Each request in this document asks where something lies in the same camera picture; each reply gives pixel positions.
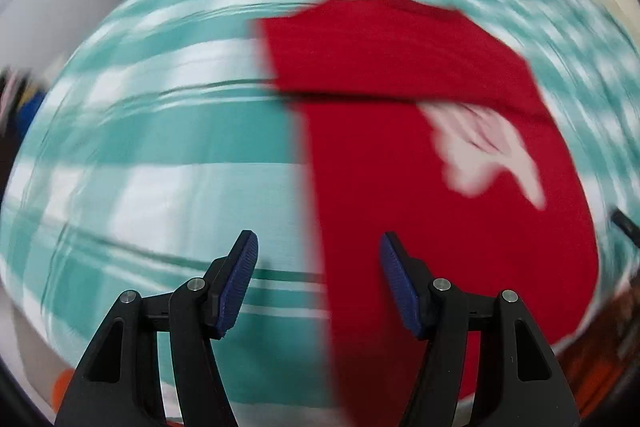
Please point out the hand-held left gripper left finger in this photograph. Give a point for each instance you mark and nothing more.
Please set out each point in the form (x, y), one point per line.
(235, 287)

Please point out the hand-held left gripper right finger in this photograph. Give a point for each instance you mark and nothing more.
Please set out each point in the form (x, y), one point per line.
(400, 287)

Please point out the red rabbit-print sweater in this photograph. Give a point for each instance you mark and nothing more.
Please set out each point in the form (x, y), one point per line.
(375, 157)

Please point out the mixed clothes heap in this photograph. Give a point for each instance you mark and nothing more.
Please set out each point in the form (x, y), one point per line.
(20, 107)

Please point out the teal checked blanket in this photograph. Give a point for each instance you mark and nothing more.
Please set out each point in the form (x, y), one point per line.
(150, 157)

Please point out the person's orange pants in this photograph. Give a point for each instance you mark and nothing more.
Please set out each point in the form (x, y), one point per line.
(600, 347)

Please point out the smartphone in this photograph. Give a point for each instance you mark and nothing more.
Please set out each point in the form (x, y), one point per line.
(626, 226)

